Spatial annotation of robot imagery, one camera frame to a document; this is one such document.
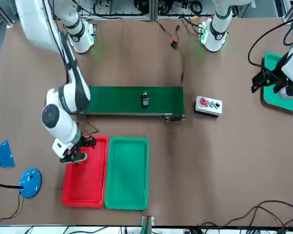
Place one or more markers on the aluminium frame post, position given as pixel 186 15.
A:
pixel 147 224

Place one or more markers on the black switch module red light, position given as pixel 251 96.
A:
pixel 173 44

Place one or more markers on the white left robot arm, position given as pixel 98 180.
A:
pixel 218 34

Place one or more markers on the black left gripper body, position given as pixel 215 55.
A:
pixel 278 84

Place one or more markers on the red plastic tray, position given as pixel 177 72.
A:
pixel 85 180

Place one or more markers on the aluminium frame upright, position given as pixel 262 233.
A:
pixel 153 9

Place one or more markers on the blue desk lamp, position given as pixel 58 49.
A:
pixel 30 182

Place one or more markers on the green plastic tray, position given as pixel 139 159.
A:
pixel 273 102
pixel 127 175

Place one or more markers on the green-capped push button part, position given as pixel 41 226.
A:
pixel 145 101

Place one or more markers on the grey control box with buttons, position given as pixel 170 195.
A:
pixel 200 106

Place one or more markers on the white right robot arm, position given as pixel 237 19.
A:
pixel 63 119

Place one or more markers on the green conveyor belt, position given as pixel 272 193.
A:
pixel 117 100

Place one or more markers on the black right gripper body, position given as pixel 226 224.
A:
pixel 78 149

